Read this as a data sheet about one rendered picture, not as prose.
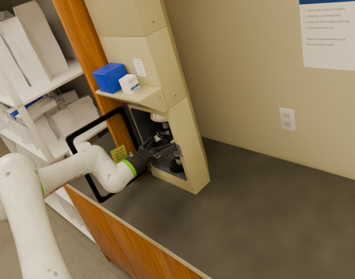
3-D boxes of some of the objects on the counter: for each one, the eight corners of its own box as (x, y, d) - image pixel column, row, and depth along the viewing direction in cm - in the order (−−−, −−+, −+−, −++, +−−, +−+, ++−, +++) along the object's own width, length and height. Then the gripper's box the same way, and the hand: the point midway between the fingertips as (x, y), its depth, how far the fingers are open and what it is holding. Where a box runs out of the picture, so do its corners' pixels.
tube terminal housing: (183, 149, 195) (140, 15, 155) (227, 164, 172) (191, 12, 132) (152, 175, 182) (97, 36, 142) (196, 195, 160) (145, 37, 120)
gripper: (153, 160, 139) (188, 132, 150) (121, 147, 155) (155, 123, 166) (158, 174, 143) (192, 145, 154) (126, 160, 159) (160, 135, 170)
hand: (170, 136), depth 159 cm, fingers open, 11 cm apart
